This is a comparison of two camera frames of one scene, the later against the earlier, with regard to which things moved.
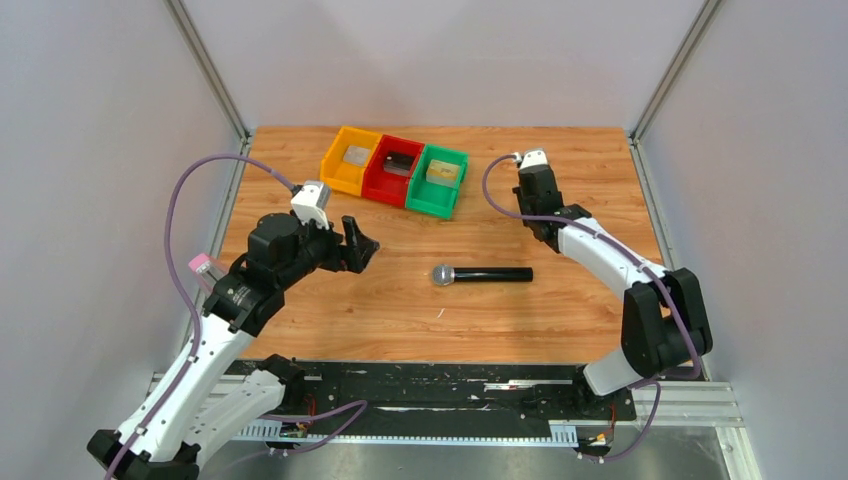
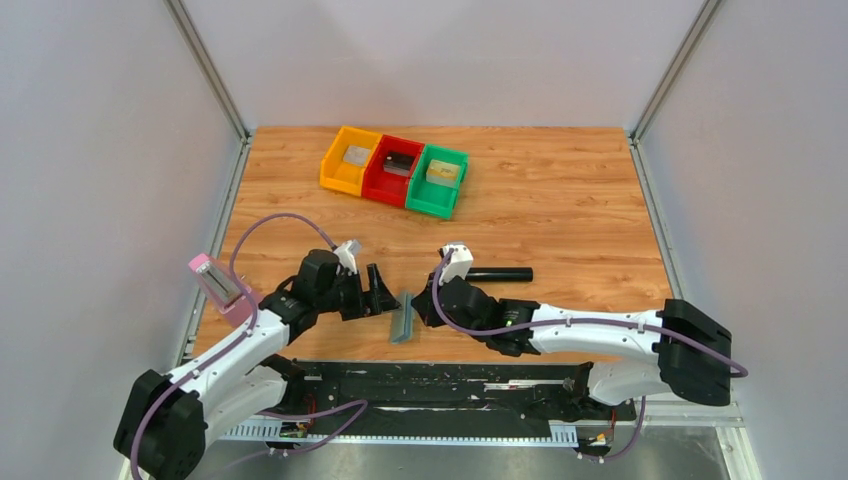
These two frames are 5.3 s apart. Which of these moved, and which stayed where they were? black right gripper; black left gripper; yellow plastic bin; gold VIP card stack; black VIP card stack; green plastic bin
Moved: black left gripper; black right gripper
Stayed: green plastic bin; black VIP card stack; yellow plastic bin; gold VIP card stack
